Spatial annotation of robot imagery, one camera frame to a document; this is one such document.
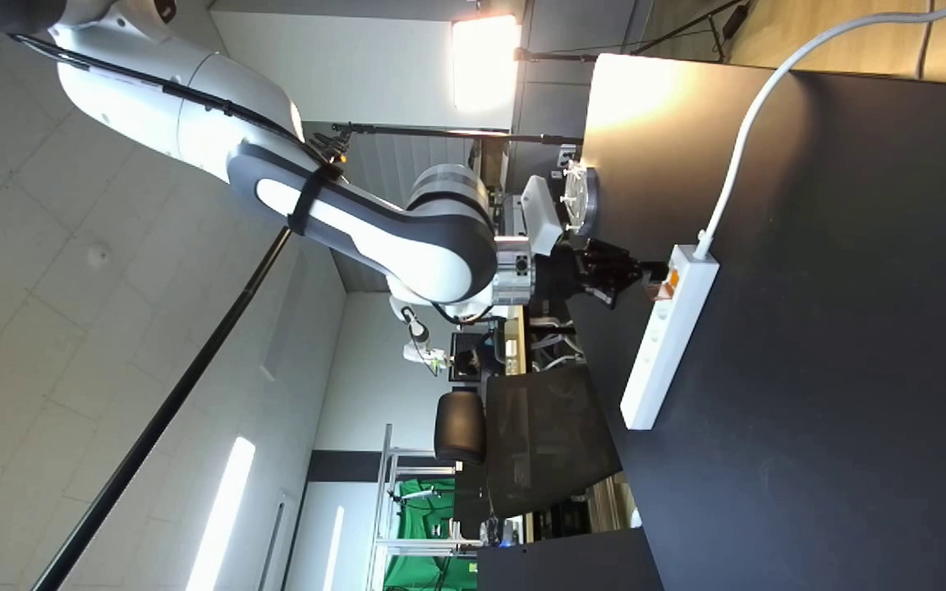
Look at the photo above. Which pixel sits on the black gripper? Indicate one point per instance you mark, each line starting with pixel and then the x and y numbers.
pixel 561 274

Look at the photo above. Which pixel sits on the white power strip adapter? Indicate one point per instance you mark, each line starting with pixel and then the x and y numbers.
pixel 666 341

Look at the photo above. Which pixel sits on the small white background robot arm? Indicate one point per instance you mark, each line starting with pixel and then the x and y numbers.
pixel 417 350

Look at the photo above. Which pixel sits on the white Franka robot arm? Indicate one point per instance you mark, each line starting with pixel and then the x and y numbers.
pixel 385 235

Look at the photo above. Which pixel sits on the round clear tape roll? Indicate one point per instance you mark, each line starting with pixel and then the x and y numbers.
pixel 582 199

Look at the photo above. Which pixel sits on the wooden background table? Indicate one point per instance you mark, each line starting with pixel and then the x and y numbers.
pixel 518 341

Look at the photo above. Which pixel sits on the black office chair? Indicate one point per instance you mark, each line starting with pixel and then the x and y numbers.
pixel 460 425

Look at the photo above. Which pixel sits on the bright window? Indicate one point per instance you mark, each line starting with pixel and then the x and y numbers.
pixel 488 60

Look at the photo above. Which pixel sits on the green storage bin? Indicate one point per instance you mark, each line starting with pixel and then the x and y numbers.
pixel 429 511
pixel 429 575

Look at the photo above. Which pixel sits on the white metal shelf rack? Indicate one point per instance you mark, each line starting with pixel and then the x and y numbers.
pixel 385 505

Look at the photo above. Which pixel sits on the long ceiling light strip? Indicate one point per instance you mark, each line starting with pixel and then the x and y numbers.
pixel 221 515

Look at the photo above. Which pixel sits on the black ceiling rail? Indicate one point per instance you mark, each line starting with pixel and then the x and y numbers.
pixel 157 427

